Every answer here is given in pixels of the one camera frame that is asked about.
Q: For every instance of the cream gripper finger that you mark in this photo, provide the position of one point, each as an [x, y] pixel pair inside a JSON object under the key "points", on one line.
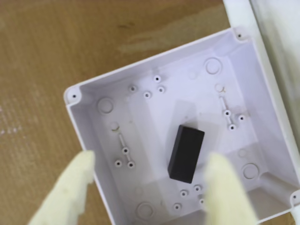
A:
{"points": [[68, 192], [225, 194]]}

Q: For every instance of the black rectangular block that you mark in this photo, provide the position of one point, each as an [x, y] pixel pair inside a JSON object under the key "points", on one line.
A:
{"points": [[185, 154]]}

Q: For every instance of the white plastic box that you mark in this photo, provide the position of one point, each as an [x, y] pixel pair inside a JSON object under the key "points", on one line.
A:
{"points": [[145, 131]]}

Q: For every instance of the brown cardboard sheet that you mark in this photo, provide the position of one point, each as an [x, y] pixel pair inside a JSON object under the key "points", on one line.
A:
{"points": [[47, 70]]}

